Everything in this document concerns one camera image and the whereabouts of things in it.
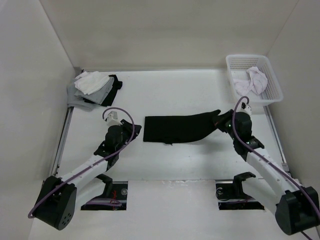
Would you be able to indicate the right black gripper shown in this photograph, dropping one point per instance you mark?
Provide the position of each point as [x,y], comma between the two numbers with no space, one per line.
[229,115]

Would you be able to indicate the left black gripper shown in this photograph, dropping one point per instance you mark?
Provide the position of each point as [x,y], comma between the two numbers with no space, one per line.
[128,127]

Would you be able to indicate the black tank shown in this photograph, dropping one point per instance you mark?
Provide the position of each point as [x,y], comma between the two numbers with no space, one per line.
[179,129]
[112,91]

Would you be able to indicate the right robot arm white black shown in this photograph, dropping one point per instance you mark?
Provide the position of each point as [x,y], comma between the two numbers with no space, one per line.
[296,208]

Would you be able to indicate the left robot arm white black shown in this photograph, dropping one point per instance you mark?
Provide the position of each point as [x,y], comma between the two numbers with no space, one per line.
[60,196]

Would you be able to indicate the white crumpled tank top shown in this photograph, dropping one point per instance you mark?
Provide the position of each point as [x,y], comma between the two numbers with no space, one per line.
[257,82]

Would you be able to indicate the folded black tank top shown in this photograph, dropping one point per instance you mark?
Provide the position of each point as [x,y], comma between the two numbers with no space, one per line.
[112,91]

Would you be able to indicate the folded grey tank top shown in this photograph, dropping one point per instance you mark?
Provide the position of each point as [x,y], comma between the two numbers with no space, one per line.
[74,98]

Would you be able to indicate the folded white tank top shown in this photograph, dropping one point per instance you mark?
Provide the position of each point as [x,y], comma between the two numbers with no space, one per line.
[91,82]

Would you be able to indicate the white plastic basket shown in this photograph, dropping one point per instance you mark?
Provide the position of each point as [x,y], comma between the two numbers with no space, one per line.
[237,64]

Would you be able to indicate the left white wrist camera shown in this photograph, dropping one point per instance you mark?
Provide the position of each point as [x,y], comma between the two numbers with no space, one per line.
[112,119]

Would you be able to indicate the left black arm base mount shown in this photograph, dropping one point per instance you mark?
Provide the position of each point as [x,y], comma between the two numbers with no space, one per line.
[113,198]

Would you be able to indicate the left metal table rail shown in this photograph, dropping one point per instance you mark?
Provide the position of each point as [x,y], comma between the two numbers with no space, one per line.
[62,141]

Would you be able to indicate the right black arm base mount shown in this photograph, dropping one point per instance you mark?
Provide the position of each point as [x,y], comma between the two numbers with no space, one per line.
[231,196]

